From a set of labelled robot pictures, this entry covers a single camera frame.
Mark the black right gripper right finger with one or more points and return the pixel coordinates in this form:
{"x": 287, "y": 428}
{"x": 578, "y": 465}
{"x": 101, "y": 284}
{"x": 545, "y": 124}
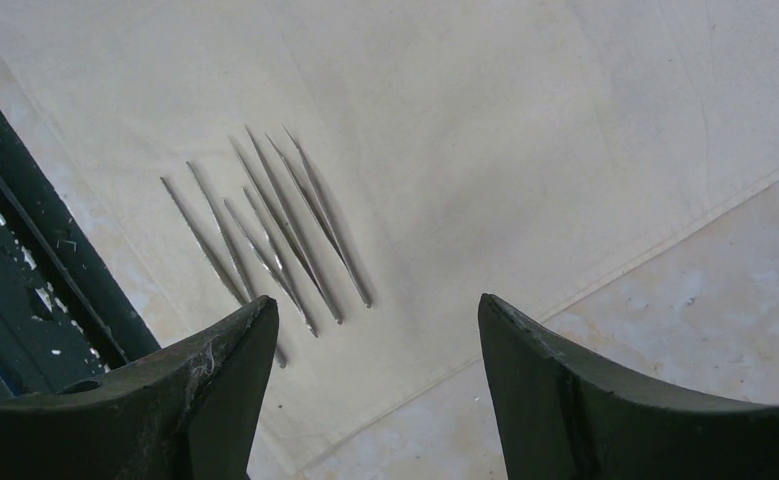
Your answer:
{"x": 566, "y": 412}

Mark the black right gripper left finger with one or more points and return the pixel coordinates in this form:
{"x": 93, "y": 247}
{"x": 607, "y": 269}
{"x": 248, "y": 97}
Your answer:
{"x": 188, "y": 411}

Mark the steel tweezers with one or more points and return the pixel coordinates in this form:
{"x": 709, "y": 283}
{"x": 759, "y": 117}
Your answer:
{"x": 230, "y": 269}
{"x": 272, "y": 262}
{"x": 312, "y": 193}
{"x": 283, "y": 216}

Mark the cream cloth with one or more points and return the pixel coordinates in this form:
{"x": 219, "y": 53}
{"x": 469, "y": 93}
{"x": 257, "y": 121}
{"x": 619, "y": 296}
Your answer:
{"x": 610, "y": 168}

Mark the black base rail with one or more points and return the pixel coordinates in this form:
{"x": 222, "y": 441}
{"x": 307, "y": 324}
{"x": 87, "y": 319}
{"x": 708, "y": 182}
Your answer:
{"x": 63, "y": 317}

